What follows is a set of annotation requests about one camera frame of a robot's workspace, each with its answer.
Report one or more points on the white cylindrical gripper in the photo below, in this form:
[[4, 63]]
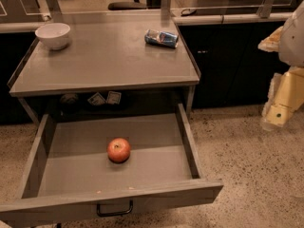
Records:
[[293, 38]]

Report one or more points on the red apple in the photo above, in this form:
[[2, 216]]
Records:
[[118, 150]]

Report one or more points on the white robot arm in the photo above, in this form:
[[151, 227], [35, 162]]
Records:
[[291, 44]]

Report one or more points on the grey counter cabinet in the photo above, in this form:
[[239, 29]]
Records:
[[107, 52]]

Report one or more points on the dark round object under counter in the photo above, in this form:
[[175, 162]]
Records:
[[69, 99]]

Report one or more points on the open grey top drawer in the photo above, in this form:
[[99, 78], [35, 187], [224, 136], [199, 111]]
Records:
[[68, 171]]

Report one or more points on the blue silver drink can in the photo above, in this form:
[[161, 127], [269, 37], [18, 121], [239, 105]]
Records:
[[161, 38]]

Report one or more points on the white label card right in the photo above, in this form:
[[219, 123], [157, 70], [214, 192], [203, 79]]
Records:
[[113, 97]]

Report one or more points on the white label card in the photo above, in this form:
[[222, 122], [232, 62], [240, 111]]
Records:
[[96, 99], [113, 97]]

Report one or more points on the black office chair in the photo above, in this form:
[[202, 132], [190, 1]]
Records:
[[127, 5]]

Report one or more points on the white label card left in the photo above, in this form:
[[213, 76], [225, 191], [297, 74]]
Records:
[[96, 99]]

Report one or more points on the white ceramic bowl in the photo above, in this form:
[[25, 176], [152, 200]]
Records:
[[54, 36]]

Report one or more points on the black drawer handle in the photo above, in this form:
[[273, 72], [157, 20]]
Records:
[[114, 209]]

